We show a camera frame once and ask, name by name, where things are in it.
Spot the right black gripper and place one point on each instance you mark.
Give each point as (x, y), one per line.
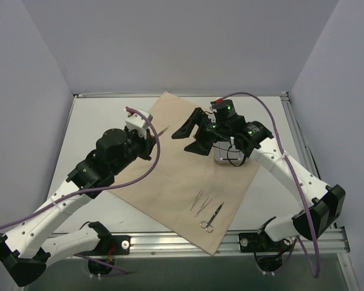
(202, 133)

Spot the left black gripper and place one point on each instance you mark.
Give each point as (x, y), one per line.
(146, 147)

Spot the steel tweezers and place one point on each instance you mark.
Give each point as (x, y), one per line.
(163, 131)
(203, 206)
(198, 196)

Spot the steel instrument tray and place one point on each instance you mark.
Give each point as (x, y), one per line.
(224, 153)

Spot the beige wrapping cloth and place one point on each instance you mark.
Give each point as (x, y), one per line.
(159, 199)

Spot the steel surgical scissors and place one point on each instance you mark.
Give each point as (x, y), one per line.
(207, 225)

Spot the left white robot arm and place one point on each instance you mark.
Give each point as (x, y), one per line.
(27, 250)

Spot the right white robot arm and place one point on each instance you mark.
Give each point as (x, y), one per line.
(263, 147)

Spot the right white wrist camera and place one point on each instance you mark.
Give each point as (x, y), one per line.
(213, 112)

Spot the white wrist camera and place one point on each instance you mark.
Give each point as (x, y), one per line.
(213, 112)
(134, 121)

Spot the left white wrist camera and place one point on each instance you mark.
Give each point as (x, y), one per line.
(134, 121)

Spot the aluminium back rail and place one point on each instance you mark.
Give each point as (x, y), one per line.
(140, 95)

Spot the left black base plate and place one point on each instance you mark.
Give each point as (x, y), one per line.
(118, 244)

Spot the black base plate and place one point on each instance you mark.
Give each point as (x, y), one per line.
(250, 242)
(118, 244)

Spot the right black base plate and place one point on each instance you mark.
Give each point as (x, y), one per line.
(250, 242)

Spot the aluminium front rail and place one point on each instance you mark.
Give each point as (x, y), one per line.
(169, 244)

